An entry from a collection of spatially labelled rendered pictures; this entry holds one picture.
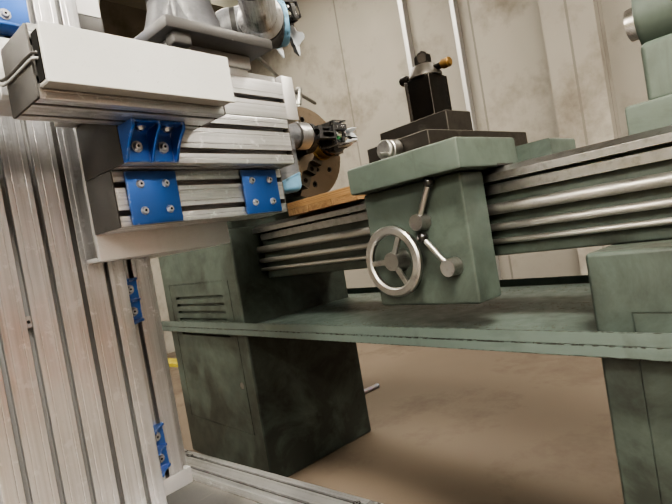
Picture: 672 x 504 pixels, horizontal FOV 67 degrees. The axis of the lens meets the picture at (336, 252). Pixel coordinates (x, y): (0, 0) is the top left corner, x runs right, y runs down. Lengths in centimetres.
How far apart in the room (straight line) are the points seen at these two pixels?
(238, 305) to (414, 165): 89
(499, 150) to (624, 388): 50
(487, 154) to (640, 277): 36
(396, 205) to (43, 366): 73
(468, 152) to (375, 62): 358
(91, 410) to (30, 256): 28
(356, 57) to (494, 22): 124
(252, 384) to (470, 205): 102
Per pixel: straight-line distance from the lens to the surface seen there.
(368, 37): 463
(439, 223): 106
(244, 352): 175
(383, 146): 112
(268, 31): 140
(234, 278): 170
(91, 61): 71
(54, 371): 96
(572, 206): 106
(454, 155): 98
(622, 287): 94
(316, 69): 497
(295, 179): 137
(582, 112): 354
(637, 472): 104
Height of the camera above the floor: 78
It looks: 2 degrees down
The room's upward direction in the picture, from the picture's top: 10 degrees counter-clockwise
